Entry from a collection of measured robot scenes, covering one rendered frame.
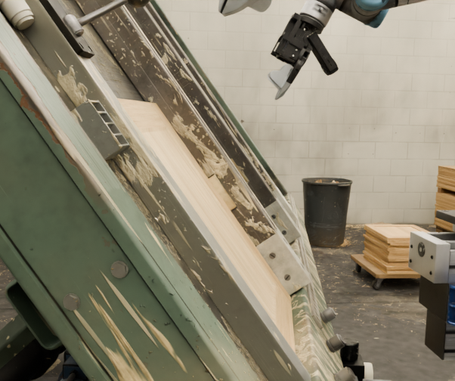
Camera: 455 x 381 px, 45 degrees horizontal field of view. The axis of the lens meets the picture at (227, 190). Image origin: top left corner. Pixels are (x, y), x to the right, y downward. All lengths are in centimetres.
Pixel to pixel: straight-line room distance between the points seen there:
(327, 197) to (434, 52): 246
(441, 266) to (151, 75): 75
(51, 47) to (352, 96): 601
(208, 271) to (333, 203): 477
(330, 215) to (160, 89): 444
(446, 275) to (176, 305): 92
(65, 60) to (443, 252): 90
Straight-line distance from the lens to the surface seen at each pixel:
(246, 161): 157
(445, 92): 708
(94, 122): 68
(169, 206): 71
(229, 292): 73
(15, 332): 65
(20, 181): 49
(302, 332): 97
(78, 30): 76
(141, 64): 115
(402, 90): 686
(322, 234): 553
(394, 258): 425
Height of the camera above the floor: 126
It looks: 8 degrees down
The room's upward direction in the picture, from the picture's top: 1 degrees clockwise
